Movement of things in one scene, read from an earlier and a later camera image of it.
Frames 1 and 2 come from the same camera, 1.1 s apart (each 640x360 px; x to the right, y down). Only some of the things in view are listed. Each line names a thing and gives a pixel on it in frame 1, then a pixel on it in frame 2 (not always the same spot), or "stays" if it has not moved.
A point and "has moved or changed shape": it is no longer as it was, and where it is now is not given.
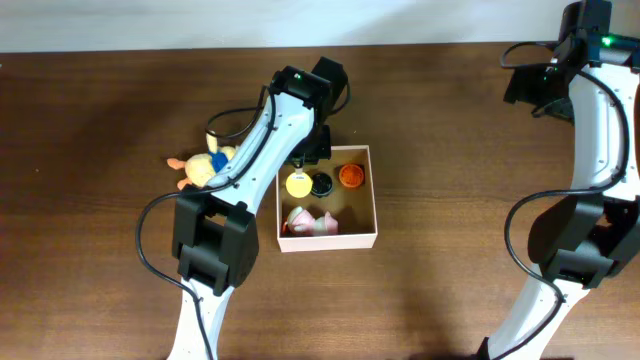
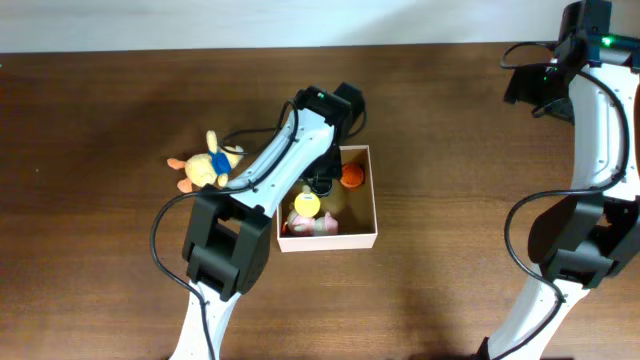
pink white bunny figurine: x=301 y=222 stays
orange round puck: x=351 y=175 stays
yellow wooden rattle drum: x=298 y=184 has moved or changed shape
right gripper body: x=543 y=88 stays
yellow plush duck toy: x=202 y=167 stays
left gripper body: x=318 y=150 → x=327 y=172
